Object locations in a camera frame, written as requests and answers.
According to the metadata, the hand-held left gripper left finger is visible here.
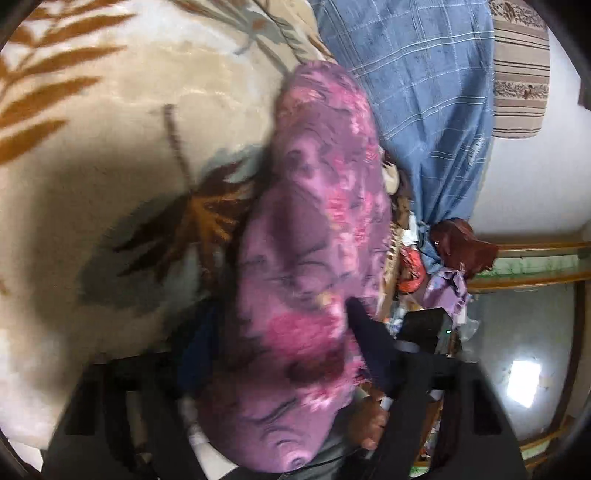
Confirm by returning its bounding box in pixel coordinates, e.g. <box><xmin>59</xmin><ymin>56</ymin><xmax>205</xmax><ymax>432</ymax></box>
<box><xmin>44</xmin><ymin>314</ymin><xmax>222</xmax><ymax>480</ymax></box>

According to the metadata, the pink floral small garment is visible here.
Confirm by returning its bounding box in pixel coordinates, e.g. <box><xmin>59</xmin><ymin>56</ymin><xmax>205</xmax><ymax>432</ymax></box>
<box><xmin>196</xmin><ymin>60</ymin><xmax>393</xmax><ymax>474</ymax></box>

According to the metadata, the blue checked bed sheet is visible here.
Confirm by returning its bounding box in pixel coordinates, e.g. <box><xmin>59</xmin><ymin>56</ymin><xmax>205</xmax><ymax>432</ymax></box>
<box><xmin>309</xmin><ymin>0</ymin><xmax>497</xmax><ymax>273</ymax></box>

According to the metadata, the beige leaf print blanket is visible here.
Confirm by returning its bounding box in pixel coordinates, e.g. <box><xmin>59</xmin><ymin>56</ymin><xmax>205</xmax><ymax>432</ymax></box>
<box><xmin>0</xmin><ymin>0</ymin><xmax>338</xmax><ymax>462</ymax></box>

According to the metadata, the striped brown pillow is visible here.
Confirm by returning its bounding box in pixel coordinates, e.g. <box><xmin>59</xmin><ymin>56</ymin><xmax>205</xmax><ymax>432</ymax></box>
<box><xmin>487</xmin><ymin>0</ymin><xmax>552</xmax><ymax>139</ymax></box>

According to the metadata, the person's right hand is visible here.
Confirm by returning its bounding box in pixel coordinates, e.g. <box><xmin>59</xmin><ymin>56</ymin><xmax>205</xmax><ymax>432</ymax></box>
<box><xmin>358</xmin><ymin>399</ymin><xmax>391</xmax><ymax>450</ymax></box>

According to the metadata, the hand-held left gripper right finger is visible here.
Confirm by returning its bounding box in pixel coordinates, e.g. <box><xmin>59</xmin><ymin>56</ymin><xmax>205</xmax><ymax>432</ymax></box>
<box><xmin>346</xmin><ymin>298</ymin><xmax>529</xmax><ymax>480</ymax></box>

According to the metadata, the wooden frame with green panel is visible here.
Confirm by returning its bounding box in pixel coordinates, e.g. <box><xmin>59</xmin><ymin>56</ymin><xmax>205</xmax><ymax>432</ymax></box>
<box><xmin>466</xmin><ymin>240</ymin><xmax>591</xmax><ymax>294</ymax></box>

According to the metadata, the maroon cloth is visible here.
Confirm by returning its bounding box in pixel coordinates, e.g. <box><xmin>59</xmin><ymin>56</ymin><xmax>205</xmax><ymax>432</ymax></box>
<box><xmin>429</xmin><ymin>218</ymin><xmax>500</xmax><ymax>280</ymax></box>

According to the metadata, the red orange cloth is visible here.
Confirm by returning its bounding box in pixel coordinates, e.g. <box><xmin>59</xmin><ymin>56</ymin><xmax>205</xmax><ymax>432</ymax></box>
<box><xmin>398</xmin><ymin>244</ymin><xmax>426</xmax><ymax>292</ymax></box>

